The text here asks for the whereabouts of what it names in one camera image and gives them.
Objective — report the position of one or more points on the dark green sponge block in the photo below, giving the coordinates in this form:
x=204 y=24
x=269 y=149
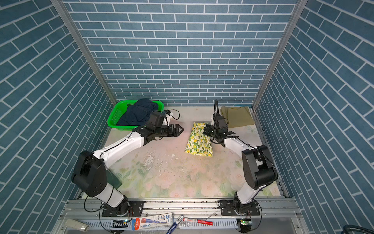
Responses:
x=113 y=179

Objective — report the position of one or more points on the green plastic basket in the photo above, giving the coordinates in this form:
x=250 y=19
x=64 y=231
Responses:
x=120 y=109

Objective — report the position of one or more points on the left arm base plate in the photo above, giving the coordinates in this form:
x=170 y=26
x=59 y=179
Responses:
x=127 y=208

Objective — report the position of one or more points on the olive green skirt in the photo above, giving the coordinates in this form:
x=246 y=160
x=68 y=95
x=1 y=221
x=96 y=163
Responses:
x=237 y=116

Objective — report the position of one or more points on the red marker pen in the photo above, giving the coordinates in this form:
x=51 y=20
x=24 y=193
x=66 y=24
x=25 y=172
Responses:
x=198 y=221

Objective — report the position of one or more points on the grey tape roll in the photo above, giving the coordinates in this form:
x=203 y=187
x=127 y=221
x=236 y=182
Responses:
x=77 y=225

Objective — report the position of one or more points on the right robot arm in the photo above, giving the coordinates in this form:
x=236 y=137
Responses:
x=258 y=167

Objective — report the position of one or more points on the blue marker pen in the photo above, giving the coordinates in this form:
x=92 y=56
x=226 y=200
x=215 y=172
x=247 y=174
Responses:
x=175 y=224

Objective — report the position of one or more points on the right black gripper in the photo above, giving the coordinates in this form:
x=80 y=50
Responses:
x=207 y=130

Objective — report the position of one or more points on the aluminium rail frame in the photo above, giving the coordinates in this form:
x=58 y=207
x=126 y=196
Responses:
x=278 y=216

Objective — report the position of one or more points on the red blue toothpaste box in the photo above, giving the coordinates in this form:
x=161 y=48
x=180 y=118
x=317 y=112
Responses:
x=152 y=221

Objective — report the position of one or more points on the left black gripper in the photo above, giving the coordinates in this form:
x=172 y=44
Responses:
x=177 y=133

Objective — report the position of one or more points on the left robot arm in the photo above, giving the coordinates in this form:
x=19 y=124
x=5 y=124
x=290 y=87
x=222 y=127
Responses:
x=90 y=171

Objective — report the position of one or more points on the yellow floral skirt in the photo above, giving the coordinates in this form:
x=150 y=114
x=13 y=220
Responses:
x=198 y=143

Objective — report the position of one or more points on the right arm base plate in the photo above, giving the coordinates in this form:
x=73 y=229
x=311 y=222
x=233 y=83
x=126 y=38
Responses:
x=234 y=207

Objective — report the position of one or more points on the dark navy skirt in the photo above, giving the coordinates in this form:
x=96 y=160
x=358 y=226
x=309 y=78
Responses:
x=138 y=114

